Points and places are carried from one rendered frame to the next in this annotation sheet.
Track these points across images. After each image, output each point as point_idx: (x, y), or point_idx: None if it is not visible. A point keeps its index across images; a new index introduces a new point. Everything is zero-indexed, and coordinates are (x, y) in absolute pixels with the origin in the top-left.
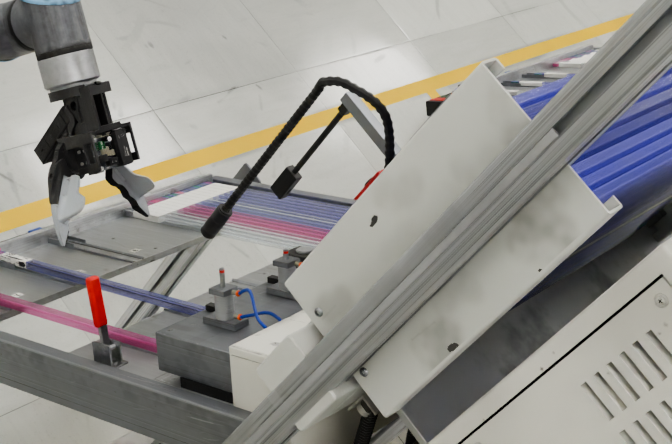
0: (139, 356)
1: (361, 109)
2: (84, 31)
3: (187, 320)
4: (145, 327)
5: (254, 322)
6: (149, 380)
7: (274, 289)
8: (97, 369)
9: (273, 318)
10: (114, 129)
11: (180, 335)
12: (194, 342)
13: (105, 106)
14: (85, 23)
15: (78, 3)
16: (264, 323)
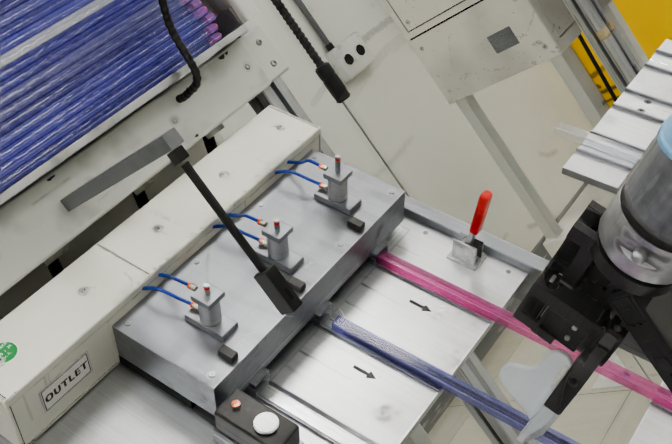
0: (439, 270)
1: (157, 137)
2: (633, 174)
3: (379, 209)
4: (457, 333)
5: (309, 202)
6: (407, 205)
7: (293, 251)
8: (465, 224)
9: (290, 209)
10: (553, 274)
11: (378, 182)
12: (361, 171)
13: (566, 237)
14: (641, 176)
15: (658, 144)
16: (298, 200)
